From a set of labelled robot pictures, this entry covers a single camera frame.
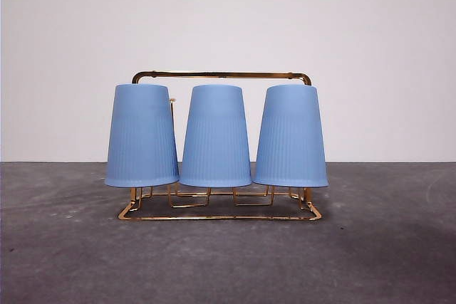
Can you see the blue ribbed plastic cup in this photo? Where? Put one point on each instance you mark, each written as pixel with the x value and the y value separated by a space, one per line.
pixel 140 140
pixel 215 140
pixel 290 140

